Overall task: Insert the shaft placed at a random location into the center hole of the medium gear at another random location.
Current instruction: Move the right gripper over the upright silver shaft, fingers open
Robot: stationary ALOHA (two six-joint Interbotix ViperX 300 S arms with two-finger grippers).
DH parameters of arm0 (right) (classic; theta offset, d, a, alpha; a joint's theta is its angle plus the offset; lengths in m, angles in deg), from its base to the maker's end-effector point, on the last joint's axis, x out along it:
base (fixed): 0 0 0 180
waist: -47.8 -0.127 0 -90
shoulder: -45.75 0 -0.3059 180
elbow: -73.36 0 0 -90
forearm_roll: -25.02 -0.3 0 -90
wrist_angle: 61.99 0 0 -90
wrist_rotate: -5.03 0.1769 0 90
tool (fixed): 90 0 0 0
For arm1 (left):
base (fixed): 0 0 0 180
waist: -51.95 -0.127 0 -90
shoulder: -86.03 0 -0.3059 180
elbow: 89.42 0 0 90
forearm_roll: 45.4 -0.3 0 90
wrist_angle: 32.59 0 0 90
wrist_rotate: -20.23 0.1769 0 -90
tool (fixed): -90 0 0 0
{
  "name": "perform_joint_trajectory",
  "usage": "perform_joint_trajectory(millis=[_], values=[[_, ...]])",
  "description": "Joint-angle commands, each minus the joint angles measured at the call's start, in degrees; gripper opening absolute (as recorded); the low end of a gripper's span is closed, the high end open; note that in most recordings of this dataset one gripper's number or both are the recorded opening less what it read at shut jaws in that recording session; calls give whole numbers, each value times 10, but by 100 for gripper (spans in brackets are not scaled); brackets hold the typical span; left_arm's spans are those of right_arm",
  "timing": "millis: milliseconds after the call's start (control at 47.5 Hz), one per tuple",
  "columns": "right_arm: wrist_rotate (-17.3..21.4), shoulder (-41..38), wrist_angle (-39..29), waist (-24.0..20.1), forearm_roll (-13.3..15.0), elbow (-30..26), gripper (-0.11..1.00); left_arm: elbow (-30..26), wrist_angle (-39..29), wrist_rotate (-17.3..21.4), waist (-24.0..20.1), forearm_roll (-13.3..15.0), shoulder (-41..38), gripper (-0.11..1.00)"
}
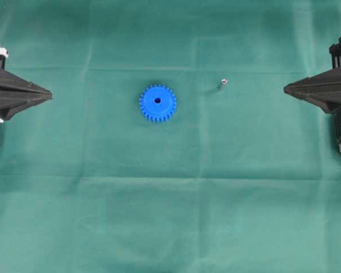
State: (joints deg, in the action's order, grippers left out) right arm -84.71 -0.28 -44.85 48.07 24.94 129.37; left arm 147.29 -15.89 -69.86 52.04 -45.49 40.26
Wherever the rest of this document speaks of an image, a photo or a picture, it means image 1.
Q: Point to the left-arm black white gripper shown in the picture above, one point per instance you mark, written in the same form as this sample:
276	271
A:
25	94

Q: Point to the green table cloth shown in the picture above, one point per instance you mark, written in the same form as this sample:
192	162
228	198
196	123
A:
247	179

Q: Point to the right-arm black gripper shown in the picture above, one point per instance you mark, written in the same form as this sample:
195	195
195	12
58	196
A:
329	81

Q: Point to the blue plastic gear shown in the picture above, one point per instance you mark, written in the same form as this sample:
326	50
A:
158	103

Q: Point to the small silver metal shaft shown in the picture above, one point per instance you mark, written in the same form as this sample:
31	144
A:
223	84

